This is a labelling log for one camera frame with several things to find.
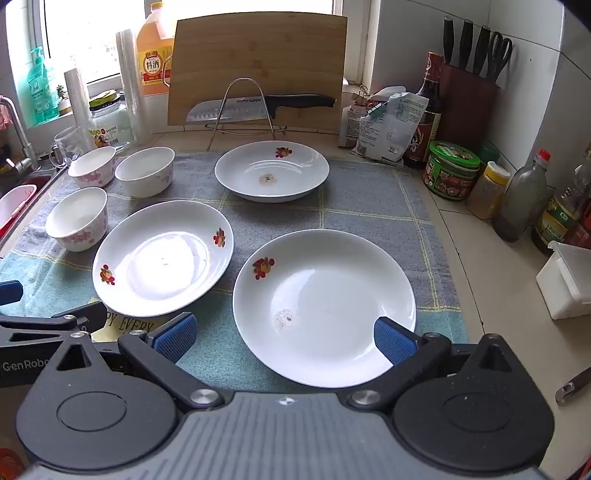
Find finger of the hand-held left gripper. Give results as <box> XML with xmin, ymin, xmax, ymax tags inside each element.
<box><xmin>51</xmin><ymin>302</ymin><xmax>108</xmax><ymax>334</ymax></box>
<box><xmin>0</xmin><ymin>280</ymin><xmax>24</xmax><ymax>306</ymax></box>

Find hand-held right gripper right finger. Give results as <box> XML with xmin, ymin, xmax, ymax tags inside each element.
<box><xmin>346</xmin><ymin>316</ymin><xmax>514</xmax><ymax>409</ymax></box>

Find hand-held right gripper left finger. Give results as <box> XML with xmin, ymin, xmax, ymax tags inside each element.
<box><xmin>56</xmin><ymin>313</ymin><xmax>226</xmax><ymax>412</ymax></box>

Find white pink-flower bowl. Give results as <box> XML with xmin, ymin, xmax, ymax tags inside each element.
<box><xmin>45</xmin><ymin>187</ymin><xmax>109</xmax><ymax>252</ymax></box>
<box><xmin>115</xmin><ymin>147</ymin><xmax>175</xmax><ymax>198</ymax></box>
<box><xmin>68</xmin><ymin>146</ymin><xmax>117</xmax><ymax>188</ymax></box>

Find white plastic colander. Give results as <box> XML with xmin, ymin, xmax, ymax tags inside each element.
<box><xmin>0</xmin><ymin>185</ymin><xmax>38</xmax><ymax>232</ymax></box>

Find red plastic basin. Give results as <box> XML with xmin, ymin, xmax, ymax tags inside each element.
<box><xmin>0</xmin><ymin>174</ymin><xmax>52</xmax><ymax>241</ymax></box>

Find stainless steel sink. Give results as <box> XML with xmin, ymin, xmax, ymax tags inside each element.
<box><xmin>0</xmin><ymin>164</ymin><xmax>70</xmax><ymax>252</ymax></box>

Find grey green checked dish mat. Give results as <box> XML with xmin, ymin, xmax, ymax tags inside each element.
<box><xmin>0</xmin><ymin>152</ymin><xmax>469</xmax><ymax>393</ymax></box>

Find steel faucet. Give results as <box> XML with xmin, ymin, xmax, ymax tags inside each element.
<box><xmin>0</xmin><ymin>96</ymin><xmax>38</xmax><ymax>174</ymax></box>

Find clear glass mug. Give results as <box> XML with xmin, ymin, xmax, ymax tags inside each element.
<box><xmin>48</xmin><ymin>126</ymin><xmax>90</xmax><ymax>168</ymax></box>

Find yellow-lid spice jar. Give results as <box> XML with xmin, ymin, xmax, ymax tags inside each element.
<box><xmin>466</xmin><ymin>161</ymin><xmax>511</xmax><ymax>220</ymax></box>

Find green-lid sauce jar red label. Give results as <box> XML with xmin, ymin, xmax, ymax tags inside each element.
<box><xmin>423</xmin><ymin>141</ymin><xmax>481</xmax><ymax>201</ymax></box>

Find white plastic box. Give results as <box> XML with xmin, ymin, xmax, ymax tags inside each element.
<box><xmin>536</xmin><ymin>241</ymin><xmax>591</xmax><ymax>320</ymax></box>

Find glass bottle red cap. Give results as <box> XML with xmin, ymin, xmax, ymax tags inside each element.
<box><xmin>493</xmin><ymin>148</ymin><xmax>552</xmax><ymax>243</ymax></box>

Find glass jar green lid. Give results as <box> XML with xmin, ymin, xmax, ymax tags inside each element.
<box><xmin>88</xmin><ymin>90</ymin><xmax>134</xmax><ymax>153</ymax></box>

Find short plastic wrap roll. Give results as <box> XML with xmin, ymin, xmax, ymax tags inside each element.
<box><xmin>64</xmin><ymin>68</ymin><xmax>95</xmax><ymax>148</ymax></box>

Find green dish soap bottle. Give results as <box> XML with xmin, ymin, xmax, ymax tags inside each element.
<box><xmin>26</xmin><ymin>46</ymin><xmax>60</xmax><ymax>124</ymax></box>

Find oil bottle green label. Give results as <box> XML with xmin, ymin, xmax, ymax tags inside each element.
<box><xmin>531</xmin><ymin>143</ymin><xmax>591</xmax><ymax>257</ymax></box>

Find plain green-lid container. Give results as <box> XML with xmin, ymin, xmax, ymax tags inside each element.
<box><xmin>478</xmin><ymin>141</ymin><xmax>502</xmax><ymax>167</ymax></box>

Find white blue printed bag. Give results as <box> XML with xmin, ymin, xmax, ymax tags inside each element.
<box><xmin>353</xmin><ymin>92</ymin><xmax>430</xmax><ymax>163</ymax></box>

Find dark soy sauce bottle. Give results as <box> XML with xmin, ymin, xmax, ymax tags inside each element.
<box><xmin>403</xmin><ymin>52</ymin><xmax>444</xmax><ymax>169</ymax></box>

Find white red printed bag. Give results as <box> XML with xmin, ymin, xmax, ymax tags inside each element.
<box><xmin>339</xmin><ymin>104</ymin><xmax>370</xmax><ymax>148</ymax></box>

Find tall plastic wrap roll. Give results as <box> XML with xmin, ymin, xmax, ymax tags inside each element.
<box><xmin>115</xmin><ymin>28</ymin><xmax>151</xmax><ymax>146</ymax></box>

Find dark brown knife block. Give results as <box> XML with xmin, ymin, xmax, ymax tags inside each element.
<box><xmin>438</xmin><ymin>64</ymin><xmax>502</xmax><ymax>160</ymax></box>

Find white plastic pouch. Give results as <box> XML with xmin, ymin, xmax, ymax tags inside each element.
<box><xmin>369</xmin><ymin>85</ymin><xmax>407</xmax><ymax>101</ymax></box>

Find orange cooking wine jug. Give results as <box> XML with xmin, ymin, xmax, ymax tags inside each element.
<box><xmin>136</xmin><ymin>1</ymin><xmax>178</xmax><ymax>97</ymax></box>

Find window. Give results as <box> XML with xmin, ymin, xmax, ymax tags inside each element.
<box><xmin>39</xmin><ymin>0</ymin><xmax>345</xmax><ymax>86</ymax></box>

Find bamboo cutting board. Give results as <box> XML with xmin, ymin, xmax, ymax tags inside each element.
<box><xmin>167</xmin><ymin>11</ymin><xmax>348</xmax><ymax>132</ymax></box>

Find metal kitchen tool handle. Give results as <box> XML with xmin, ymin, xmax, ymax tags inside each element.
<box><xmin>555</xmin><ymin>379</ymin><xmax>591</xmax><ymax>404</ymax></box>

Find dimpled steel knife black handle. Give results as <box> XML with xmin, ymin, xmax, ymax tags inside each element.
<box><xmin>186</xmin><ymin>93</ymin><xmax>338</xmax><ymax>124</ymax></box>

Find steel wire rack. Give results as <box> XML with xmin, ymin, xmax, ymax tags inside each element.
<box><xmin>206</xmin><ymin>78</ymin><xmax>296</xmax><ymax>151</ymax></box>

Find black-handled scissors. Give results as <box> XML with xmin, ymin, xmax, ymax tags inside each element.
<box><xmin>487</xmin><ymin>31</ymin><xmax>513</xmax><ymax>84</ymax></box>

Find slim black-handled knife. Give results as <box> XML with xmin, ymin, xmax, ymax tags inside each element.
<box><xmin>443</xmin><ymin>17</ymin><xmax>455</xmax><ymax>65</ymax></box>
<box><xmin>459</xmin><ymin>19</ymin><xmax>475</xmax><ymax>70</ymax></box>
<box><xmin>473</xmin><ymin>26</ymin><xmax>491</xmax><ymax>77</ymax></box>

